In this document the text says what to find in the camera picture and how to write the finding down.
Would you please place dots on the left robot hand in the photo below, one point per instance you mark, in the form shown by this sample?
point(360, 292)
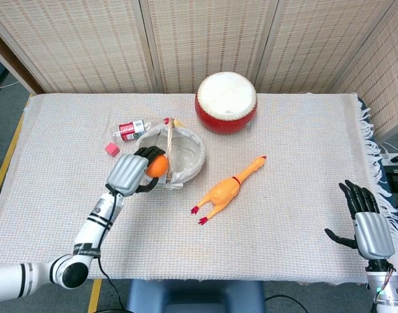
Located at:
point(130, 172)

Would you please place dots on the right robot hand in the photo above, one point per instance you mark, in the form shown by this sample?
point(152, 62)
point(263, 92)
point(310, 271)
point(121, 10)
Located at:
point(368, 228)

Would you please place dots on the orange fruit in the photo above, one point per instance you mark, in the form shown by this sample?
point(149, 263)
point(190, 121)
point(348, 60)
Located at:
point(158, 166)

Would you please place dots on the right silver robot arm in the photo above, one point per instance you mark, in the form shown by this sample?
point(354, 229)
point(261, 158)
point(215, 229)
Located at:
point(383, 287)

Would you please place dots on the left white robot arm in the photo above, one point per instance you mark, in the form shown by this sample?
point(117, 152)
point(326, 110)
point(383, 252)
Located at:
point(71, 247)

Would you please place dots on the white wicker basket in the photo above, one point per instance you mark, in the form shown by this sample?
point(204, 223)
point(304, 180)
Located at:
point(186, 156)

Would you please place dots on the beige woven tablecloth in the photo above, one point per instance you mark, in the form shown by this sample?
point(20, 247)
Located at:
point(199, 195)

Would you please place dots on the red cube block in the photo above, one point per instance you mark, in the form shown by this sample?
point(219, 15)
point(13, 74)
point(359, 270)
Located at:
point(112, 149)

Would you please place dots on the clear plastic bottle red label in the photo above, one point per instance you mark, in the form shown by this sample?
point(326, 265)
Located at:
point(130, 129)

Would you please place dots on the white power strip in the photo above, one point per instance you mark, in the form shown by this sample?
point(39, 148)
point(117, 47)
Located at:
point(392, 157)

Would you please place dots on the yellow rubber chicken toy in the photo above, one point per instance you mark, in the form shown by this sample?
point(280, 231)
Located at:
point(225, 192)

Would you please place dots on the red drum with white skin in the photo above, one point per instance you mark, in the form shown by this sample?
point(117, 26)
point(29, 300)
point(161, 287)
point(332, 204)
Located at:
point(225, 102)

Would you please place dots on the bamboo folding screen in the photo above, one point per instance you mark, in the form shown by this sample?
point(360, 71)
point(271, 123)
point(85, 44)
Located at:
point(199, 42)

